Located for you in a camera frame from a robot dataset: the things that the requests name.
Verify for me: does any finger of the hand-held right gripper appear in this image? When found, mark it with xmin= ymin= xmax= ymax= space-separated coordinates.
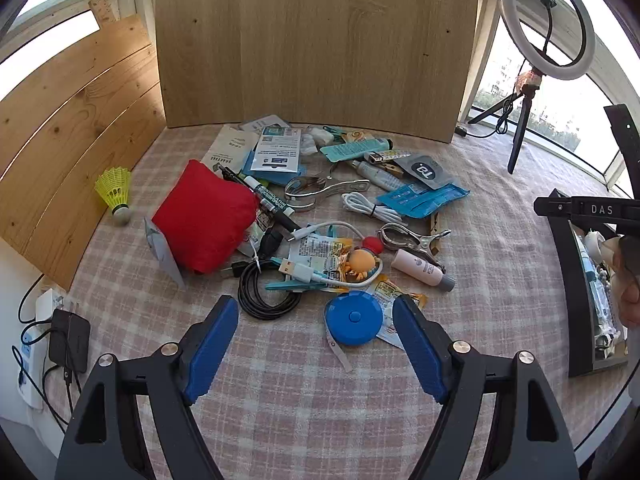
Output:
xmin=533 ymin=195 xmax=640 ymax=236

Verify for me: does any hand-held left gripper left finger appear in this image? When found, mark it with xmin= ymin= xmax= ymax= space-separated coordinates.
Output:
xmin=54 ymin=295 xmax=240 ymax=480

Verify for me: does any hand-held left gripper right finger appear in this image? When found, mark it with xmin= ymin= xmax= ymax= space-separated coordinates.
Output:
xmin=391 ymin=295 xmax=581 ymax=480

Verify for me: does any blue tape measure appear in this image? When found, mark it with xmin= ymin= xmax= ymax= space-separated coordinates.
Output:
xmin=324 ymin=292 xmax=385 ymax=372

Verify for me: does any black storage tray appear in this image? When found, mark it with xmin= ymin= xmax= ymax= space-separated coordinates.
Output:
xmin=547 ymin=189 xmax=630 ymax=380

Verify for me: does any silver metal clamp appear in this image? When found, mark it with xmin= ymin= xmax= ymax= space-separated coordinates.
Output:
xmin=284 ymin=174 xmax=372 ymax=211

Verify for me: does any person's right hand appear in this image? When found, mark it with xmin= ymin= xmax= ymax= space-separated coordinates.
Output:
xmin=612 ymin=247 xmax=640 ymax=328

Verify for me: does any pink white tube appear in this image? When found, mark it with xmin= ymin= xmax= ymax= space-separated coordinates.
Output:
xmin=392 ymin=249 xmax=456 ymax=292

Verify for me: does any teal plastic clip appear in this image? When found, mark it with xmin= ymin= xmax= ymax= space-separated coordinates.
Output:
xmin=265 ymin=280 xmax=326 ymax=293

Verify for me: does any grey card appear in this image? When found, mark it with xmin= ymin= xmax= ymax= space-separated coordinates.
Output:
xmin=144 ymin=217 xmax=186 ymax=288

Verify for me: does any orange crab toy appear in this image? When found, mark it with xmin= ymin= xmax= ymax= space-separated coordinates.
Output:
xmin=340 ymin=249 xmax=383 ymax=283

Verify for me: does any silver spring clip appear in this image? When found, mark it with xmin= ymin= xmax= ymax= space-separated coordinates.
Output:
xmin=377 ymin=223 xmax=452 ymax=253

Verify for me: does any white green sachet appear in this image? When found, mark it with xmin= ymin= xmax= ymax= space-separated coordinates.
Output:
xmin=240 ymin=210 xmax=271 ymax=256

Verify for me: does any brown wooden clothespin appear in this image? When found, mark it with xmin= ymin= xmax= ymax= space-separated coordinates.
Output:
xmin=427 ymin=210 xmax=443 ymax=256

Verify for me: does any red fabric pouch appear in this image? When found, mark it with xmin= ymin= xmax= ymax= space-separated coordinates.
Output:
xmin=151 ymin=160 xmax=261 ymax=275

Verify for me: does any black power adapter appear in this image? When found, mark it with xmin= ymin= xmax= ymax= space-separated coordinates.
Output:
xmin=48 ymin=309 xmax=91 ymax=373

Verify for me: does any white printed snack packet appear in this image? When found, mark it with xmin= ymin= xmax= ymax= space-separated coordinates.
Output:
xmin=287 ymin=232 xmax=356 ymax=273

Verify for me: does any blue sachet packet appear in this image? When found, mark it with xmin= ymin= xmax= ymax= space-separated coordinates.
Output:
xmin=375 ymin=183 xmax=471 ymax=218

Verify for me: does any black marker pen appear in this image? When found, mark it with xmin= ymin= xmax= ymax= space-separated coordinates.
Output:
xmin=218 ymin=166 xmax=296 ymax=231

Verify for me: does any grey sachet white print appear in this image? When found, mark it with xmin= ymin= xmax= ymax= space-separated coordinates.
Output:
xmin=400 ymin=152 xmax=453 ymax=191

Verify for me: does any white power strip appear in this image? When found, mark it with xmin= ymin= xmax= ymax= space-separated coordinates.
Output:
xmin=17 ymin=290 xmax=68 ymax=411

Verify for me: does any white tube bottle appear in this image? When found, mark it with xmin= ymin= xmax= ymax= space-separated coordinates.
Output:
xmin=351 ymin=160 xmax=406 ymax=192

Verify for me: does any yellow shuttlecock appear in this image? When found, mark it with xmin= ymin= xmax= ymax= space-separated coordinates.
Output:
xmin=95 ymin=166 xmax=133 ymax=226

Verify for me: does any printed wooden clothespin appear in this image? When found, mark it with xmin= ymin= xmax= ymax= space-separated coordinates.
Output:
xmin=366 ymin=150 xmax=412 ymax=167

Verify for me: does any white paper packet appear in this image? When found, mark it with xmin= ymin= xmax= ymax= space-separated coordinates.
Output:
xmin=202 ymin=125 xmax=258 ymax=181

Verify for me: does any blue black card package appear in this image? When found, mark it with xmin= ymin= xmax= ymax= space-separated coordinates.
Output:
xmin=242 ymin=126 xmax=303 ymax=186

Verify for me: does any teal packet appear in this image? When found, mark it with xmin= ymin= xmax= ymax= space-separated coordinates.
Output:
xmin=320 ymin=140 xmax=393 ymax=163

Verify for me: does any white wrapped wad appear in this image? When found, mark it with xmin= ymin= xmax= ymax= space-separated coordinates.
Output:
xmin=300 ymin=127 xmax=333 ymax=156

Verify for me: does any white card packet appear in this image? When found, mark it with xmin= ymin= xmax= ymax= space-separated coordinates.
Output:
xmin=239 ymin=115 xmax=291 ymax=133

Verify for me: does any wooden slat panel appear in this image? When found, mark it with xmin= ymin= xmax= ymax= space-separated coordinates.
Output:
xmin=0 ymin=15 xmax=168 ymax=292

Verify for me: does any large wooden board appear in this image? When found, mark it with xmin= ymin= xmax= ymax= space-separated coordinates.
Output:
xmin=155 ymin=0 xmax=483 ymax=145

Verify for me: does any black coiled cable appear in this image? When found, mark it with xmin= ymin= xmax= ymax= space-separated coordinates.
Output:
xmin=231 ymin=230 xmax=303 ymax=322

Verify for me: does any white ring light on tripod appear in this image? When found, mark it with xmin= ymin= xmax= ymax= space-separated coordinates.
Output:
xmin=467 ymin=0 xmax=598 ymax=175

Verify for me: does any white USB cable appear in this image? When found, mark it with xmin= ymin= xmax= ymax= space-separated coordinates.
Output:
xmin=277 ymin=221 xmax=386 ymax=291

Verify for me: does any white window frame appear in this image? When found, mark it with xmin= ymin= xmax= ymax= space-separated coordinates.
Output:
xmin=470 ymin=0 xmax=640 ymax=191

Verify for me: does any black power cable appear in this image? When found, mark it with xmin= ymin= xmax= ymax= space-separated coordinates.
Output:
xmin=11 ymin=272 xmax=83 ymax=428

